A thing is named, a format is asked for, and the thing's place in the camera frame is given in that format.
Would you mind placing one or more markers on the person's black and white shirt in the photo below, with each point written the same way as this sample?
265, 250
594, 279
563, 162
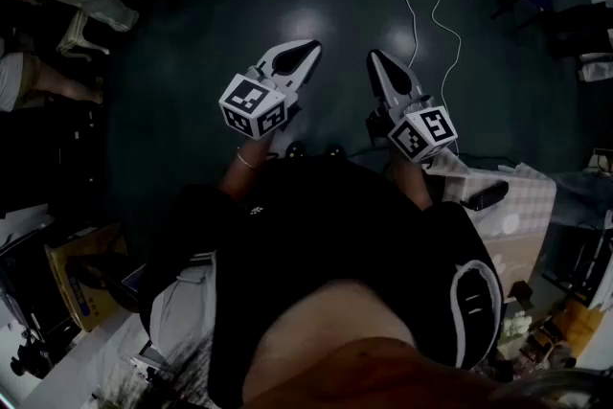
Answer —
335, 230

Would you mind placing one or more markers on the person's left shoe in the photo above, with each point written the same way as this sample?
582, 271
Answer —
296, 149

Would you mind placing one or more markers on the white ornate chair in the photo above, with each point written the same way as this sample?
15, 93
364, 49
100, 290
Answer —
76, 33

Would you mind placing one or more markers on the person's right forearm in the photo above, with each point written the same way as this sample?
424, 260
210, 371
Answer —
412, 187

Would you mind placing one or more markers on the person's shoe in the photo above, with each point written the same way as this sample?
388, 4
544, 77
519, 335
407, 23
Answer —
296, 149
334, 150

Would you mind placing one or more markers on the black handheld device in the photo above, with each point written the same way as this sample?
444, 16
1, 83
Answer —
488, 195

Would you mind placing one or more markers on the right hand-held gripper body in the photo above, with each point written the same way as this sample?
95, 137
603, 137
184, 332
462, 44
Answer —
424, 134

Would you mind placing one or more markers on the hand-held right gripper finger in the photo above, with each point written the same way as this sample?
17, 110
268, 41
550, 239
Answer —
408, 72
377, 76

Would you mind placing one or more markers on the cardboard box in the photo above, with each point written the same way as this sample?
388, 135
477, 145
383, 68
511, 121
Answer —
81, 282

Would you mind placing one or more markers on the person's left forearm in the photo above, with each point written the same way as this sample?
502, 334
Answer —
244, 177

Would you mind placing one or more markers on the checkered cloth table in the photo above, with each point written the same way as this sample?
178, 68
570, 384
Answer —
527, 196

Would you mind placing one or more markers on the black equipment case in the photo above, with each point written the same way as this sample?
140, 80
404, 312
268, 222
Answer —
48, 158

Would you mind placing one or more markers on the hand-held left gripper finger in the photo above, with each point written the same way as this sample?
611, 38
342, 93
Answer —
306, 71
275, 53

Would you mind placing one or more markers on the person's right shoe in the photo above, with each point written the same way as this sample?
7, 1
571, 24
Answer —
334, 150

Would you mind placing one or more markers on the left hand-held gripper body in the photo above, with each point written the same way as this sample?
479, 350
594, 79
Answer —
251, 103

